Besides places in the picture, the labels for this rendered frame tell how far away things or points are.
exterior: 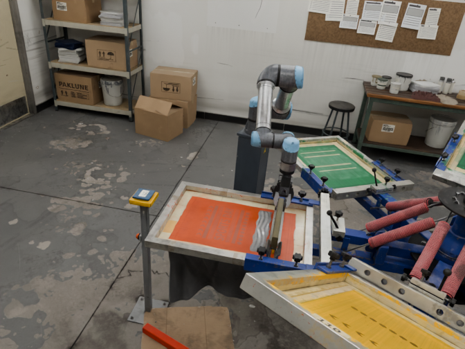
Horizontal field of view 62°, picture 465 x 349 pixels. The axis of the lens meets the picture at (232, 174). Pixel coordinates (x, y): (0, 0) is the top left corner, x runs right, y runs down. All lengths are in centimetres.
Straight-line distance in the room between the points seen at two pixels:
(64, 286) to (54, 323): 33
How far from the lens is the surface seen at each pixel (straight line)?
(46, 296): 314
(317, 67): 557
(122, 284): 310
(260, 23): 552
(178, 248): 185
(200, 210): 214
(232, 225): 205
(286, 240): 201
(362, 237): 202
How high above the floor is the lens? 218
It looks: 29 degrees down
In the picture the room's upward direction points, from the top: 5 degrees clockwise
